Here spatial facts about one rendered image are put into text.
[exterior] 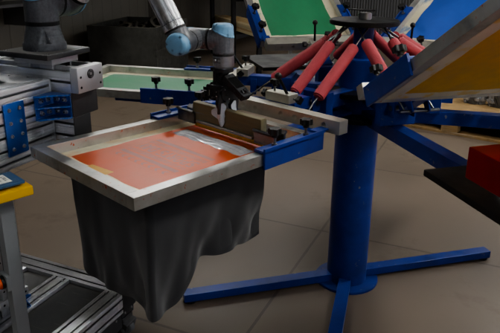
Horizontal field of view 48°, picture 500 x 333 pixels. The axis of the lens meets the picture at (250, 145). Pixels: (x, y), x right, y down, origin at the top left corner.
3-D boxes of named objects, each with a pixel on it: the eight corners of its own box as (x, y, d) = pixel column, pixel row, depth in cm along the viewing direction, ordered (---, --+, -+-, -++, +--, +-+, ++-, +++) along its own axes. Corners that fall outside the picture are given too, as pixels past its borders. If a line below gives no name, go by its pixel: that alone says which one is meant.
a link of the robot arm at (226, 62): (238, 55, 199) (221, 58, 193) (238, 68, 200) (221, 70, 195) (224, 53, 204) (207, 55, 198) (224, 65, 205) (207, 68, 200)
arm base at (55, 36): (13, 50, 201) (10, 21, 198) (44, 44, 214) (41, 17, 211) (46, 53, 195) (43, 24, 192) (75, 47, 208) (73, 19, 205)
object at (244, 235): (159, 321, 172) (152, 193, 158) (152, 316, 174) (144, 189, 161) (263, 266, 203) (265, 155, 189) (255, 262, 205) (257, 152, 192)
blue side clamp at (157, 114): (158, 132, 215) (158, 114, 213) (150, 130, 219) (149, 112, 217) (216, 117, 236) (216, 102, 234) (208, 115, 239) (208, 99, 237)
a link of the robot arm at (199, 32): (172, 28, 193) (202, 30, 190) (186, 25, 204) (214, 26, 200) (173, 51, 196) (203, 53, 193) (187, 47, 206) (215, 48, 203)
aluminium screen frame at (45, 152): (134, 211, 146) (133, 198, 145) (31, 157, 185) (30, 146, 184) (321, 145, 200) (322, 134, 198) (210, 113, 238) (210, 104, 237)
